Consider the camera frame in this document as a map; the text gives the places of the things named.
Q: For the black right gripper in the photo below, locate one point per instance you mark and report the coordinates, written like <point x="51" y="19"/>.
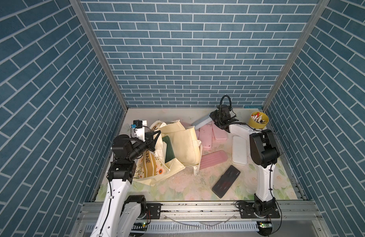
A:
<point x="213" y="115"/>

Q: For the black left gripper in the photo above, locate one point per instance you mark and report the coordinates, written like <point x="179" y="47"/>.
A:
<point x="150" y="142"/>

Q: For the pink pencil case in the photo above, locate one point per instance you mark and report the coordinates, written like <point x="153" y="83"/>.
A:
<point x="205" y="136"/>
<point x="197" y="132"/>
<point x="219" y="135"/>

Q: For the dark green case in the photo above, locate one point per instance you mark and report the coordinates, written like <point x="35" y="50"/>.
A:
<point x="169" y="152"/>

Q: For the white pencil case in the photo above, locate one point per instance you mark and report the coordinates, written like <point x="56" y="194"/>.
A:
<point x="239" y="151"/>

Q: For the floral cream canvas bag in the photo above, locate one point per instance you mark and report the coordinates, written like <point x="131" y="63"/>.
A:
<point x="176" y="148"/>

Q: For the rounded pink pouch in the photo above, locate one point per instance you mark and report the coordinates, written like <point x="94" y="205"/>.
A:
<point x="213" y="159"/>

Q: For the black pencil case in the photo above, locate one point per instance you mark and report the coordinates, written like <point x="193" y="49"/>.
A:
<point x="225" y="181"/>

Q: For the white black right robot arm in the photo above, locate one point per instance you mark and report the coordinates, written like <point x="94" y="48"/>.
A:
<point x="264" y="152"/>

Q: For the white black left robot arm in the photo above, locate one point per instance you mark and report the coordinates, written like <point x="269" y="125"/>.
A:
<point x="119" y="212"/>

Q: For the yellow pen cup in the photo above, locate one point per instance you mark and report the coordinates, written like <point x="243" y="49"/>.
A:
<point x="258" y="120"/>

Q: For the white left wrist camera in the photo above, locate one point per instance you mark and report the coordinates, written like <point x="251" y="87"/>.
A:
<point x="138" y="129"/>

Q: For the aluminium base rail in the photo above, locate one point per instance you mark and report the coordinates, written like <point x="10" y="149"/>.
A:
<point x="298" y="218"/>

